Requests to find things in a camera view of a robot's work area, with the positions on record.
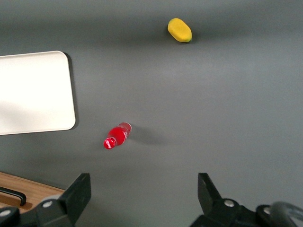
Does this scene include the wooden two-drawer cabinet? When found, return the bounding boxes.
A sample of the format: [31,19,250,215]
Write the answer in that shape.
[0,171,66,215]

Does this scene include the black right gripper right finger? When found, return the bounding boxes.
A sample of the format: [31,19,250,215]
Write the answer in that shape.
[190,172,261,227]

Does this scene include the cream rectangular tray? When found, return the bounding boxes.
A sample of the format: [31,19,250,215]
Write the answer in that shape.
[0,50,77,136]

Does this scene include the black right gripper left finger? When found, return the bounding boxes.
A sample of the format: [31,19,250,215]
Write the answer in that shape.
[35,173,92,227]

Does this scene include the red soda bottle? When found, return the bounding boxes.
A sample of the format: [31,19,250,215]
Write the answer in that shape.
[103,122,133,150]

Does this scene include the black drawer handle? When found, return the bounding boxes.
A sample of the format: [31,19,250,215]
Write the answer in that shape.
[0,186,27,207]

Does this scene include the wooden drawer front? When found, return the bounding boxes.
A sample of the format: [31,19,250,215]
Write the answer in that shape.
[0,176,64,214]

